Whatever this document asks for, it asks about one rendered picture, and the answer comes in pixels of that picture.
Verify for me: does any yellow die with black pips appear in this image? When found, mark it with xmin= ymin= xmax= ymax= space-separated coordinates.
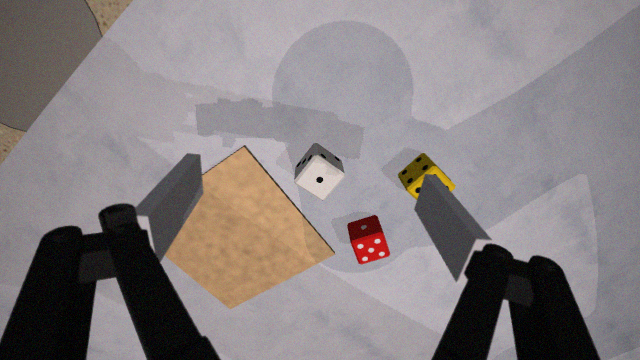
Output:
xmin=398 ymin=153 xmax=456 ymax=200

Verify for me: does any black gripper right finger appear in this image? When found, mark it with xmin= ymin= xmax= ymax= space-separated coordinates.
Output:
xmin=414 ymin=174 xmax=600 ymax=360

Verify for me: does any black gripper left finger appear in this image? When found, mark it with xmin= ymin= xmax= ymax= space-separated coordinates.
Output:
xmin=0 ymin=153 xmax=221 ymax=360

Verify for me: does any white die with black pips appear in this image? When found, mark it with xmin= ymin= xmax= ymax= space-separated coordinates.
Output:
xmin=294 ymin=143 xmax=345 ymax=200

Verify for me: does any red die with white pips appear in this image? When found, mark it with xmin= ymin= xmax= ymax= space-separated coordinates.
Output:
xmin=347 ymin=215 xmax=390 ymax=264

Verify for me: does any tan mat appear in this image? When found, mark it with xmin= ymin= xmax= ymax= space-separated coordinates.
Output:
xmin=165 ymin=145 xmax=335 ymax=309

